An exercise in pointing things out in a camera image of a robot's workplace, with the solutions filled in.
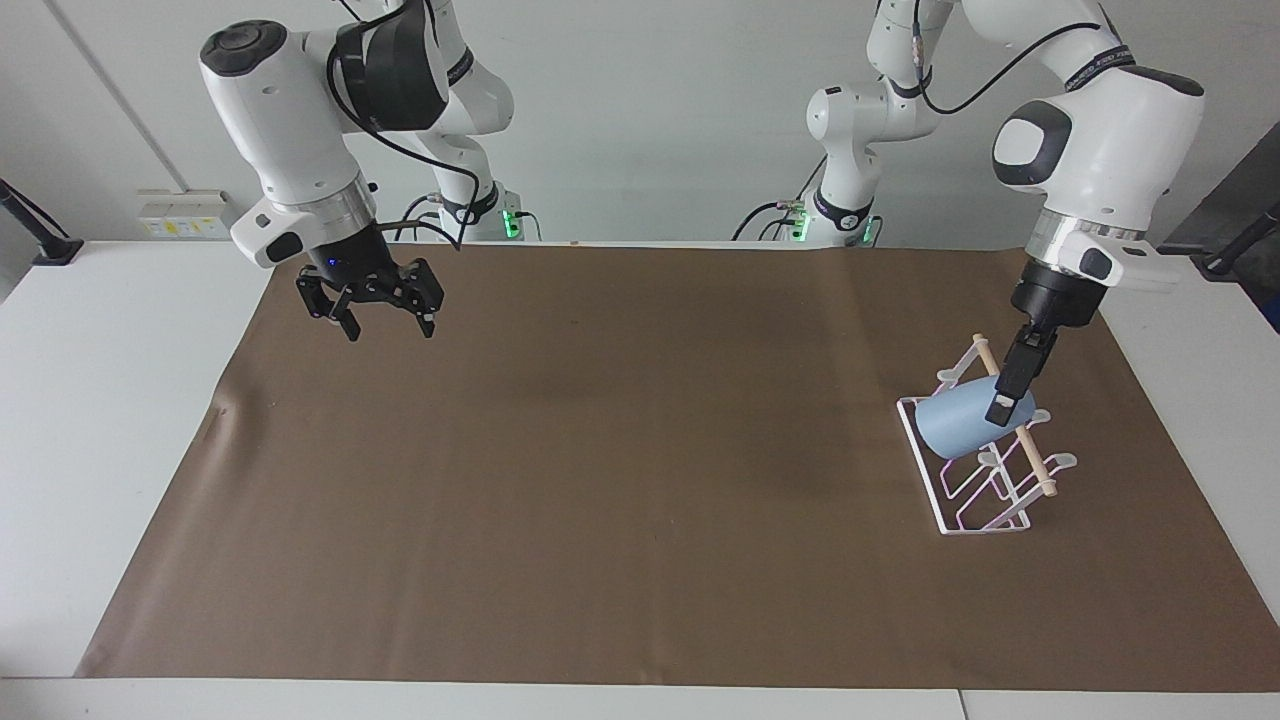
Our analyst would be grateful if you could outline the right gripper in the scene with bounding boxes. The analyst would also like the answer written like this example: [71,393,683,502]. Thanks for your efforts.
[295,223,447,343]

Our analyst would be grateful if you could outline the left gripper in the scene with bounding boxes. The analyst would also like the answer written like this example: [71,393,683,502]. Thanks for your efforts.
[1009,256,1102,347]

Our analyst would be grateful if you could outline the light blue cup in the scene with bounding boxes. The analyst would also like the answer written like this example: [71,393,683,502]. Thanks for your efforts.
[917,374,1039,462]

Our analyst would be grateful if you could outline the black stand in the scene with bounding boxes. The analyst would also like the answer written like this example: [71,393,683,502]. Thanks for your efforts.
[1160,200,1280,283]
[0,178,85,267]

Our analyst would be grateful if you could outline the black cable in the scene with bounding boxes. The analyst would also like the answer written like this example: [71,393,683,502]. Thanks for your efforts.
[908,0,1103,117]
[730,200,807,243]
[325,0,484,252]
[393,193,448,243]

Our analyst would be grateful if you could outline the white wire cup holder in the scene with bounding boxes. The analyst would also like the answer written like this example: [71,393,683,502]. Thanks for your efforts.
[896,332,1080,539]

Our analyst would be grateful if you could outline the white wall socket strip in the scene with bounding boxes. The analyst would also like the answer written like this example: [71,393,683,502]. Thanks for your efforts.
[136,189,238,241]

